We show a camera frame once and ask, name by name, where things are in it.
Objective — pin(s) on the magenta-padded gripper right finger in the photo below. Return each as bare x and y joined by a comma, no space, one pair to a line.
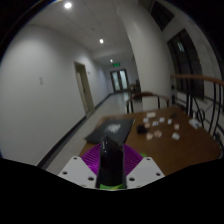
138,166

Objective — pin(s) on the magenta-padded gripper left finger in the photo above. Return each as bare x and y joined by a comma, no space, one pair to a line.
87,160

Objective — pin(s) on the black computer mouse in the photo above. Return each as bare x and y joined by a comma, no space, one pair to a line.
111,163

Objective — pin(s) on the black mouse pad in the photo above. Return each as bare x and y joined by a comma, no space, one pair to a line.
111,129

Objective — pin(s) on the small beige block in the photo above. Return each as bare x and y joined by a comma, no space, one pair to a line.
149,136
157,133

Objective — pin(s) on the small black block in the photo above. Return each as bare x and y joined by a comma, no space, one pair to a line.
141,129

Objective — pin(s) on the small white box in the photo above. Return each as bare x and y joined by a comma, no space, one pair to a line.
151,115
175,136

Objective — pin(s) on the wooden chair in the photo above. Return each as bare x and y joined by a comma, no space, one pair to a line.
146,96

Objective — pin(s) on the hallway side door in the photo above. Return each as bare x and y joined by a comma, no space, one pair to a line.
83,88

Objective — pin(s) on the glass double door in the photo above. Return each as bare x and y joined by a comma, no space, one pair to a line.
119,80

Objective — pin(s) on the black metal stair railing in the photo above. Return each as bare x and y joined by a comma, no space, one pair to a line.
200,100

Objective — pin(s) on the green exit sign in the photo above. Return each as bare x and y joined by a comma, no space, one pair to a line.
116,64

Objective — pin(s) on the dark framed window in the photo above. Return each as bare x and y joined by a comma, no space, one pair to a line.
185,63

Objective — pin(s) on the round ceiling lights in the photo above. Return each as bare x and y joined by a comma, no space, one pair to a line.
68,5

